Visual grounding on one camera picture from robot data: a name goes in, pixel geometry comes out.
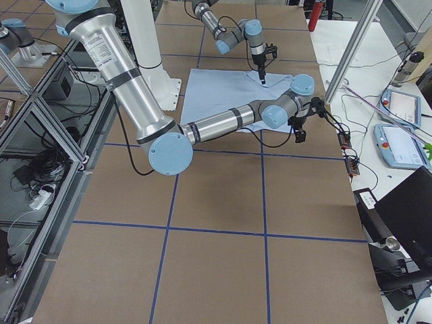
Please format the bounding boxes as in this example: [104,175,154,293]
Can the red cylinder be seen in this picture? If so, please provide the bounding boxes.
[308,0,324,32]

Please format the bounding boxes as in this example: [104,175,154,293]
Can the black monitor stand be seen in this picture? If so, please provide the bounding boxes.
[353,188,431,311]

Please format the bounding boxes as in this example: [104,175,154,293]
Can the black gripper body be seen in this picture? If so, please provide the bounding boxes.
[288,115,307,135]
[252,52,267,73]

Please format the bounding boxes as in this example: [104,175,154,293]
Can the light blue t-shirt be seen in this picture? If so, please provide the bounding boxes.
[180,69,293,124]

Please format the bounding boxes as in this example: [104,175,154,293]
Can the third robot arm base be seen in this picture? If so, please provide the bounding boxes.
[1,18,57,68]

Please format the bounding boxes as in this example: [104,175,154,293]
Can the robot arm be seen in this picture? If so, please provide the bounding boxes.
[183,1,277,85]
[49,1,315,176]

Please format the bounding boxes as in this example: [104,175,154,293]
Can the orange terminal block strip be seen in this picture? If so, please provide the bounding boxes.
[337,132,360,179]

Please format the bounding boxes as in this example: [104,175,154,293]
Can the aluminium frame post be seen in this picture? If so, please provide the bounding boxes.
[323,0,383,105]

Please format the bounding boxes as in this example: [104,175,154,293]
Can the teach pendant far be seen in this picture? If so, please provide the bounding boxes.
[379,89,421,129]

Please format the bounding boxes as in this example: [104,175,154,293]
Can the aluminium frame rail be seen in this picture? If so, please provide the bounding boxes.
[1,41,115,323]

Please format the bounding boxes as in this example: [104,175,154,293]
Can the teach pendant near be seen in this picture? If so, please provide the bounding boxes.
[373,124,431,169]

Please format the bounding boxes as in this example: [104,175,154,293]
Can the teach pendant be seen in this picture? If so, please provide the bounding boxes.
[373,124,431,169]
[379,89,421,129]

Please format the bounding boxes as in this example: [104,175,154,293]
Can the water bottle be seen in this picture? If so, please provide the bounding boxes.
[392,51,425,87]

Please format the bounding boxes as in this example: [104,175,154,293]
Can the white power strip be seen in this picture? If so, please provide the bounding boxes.
[29,189,53,210]

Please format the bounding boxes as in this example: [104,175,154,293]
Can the black monitor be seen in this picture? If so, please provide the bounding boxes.
[375,166,431,269]

